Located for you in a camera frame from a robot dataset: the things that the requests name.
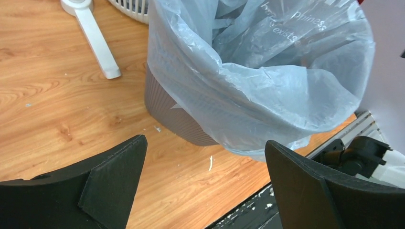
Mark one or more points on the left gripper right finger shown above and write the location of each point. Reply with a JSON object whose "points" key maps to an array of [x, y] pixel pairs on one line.
{"points": [[310, 195]]}

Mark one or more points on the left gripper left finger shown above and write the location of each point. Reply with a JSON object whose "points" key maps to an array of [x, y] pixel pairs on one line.
{"points": [[95, 193]]}

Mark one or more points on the grey mesh trash bin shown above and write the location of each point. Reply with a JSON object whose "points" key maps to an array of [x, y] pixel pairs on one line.
{"points": [[163, 108]]}

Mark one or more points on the light blue plastic bag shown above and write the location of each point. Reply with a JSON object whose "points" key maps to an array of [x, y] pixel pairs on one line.
{"points": [[249, 71]]}

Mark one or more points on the white slotted laundry basket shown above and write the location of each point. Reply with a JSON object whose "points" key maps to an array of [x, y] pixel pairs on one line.
{"points": [[135, 9]]}

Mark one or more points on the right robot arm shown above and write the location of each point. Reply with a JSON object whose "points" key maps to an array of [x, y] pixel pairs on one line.
{"points": [[365, 158]]}

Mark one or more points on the white rack base foot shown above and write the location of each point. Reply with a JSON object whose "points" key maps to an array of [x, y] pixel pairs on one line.
{"points": [[82, 10]]}

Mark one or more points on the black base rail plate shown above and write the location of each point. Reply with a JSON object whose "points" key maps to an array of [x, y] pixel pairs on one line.
{"points": [[259, 211]]}

